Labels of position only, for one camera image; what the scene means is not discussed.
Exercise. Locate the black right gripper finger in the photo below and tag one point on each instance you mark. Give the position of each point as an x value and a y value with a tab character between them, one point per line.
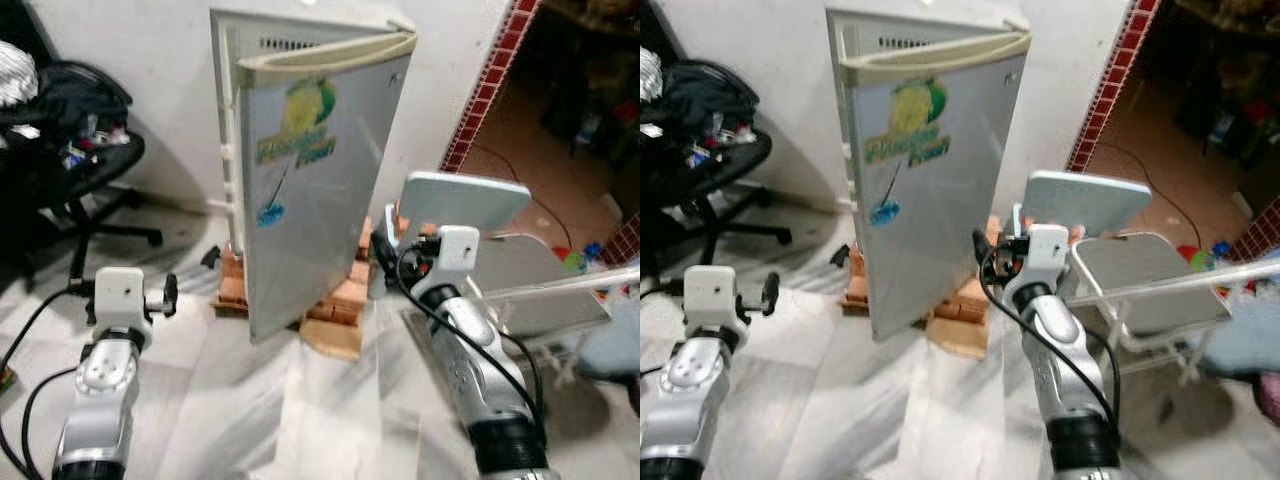
380	252
982	252

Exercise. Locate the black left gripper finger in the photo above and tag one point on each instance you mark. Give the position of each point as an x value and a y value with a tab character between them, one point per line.
771	295
171	295

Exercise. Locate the silver mini fridge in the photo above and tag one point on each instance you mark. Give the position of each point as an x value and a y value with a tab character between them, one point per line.
310	200
930	200

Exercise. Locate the small black floor object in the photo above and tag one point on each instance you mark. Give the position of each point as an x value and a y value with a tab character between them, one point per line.
211	257
840	256

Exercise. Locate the light blue plastic chair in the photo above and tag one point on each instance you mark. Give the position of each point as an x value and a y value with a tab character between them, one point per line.
465	200
1090	200

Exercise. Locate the brown cardboard piece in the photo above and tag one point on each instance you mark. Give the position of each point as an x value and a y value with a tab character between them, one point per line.
955	338
330	338

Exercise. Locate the black office chair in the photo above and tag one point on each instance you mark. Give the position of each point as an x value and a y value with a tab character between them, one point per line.
80	190
710	190

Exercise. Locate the grey folding chair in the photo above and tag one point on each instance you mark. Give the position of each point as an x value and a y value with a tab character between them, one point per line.
530	270
1140	275

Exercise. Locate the red tiled pillar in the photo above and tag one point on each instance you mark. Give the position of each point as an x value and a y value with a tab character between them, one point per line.
1255	235
490	85
625	242
1110	85

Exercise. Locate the pale blue cloth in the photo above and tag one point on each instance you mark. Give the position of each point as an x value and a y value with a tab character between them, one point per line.
1240	342
612	340

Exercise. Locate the dark clothes pile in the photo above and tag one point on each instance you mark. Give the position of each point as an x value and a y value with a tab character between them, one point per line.
80	100
710	100

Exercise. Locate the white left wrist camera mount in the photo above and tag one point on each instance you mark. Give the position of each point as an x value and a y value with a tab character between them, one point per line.
120	295
712	294

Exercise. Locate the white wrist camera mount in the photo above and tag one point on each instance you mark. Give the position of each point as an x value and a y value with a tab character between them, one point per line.
120	295
455	255
712	294
1045	254

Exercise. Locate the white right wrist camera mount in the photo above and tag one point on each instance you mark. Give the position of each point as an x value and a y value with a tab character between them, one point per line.
455	255
1045	254

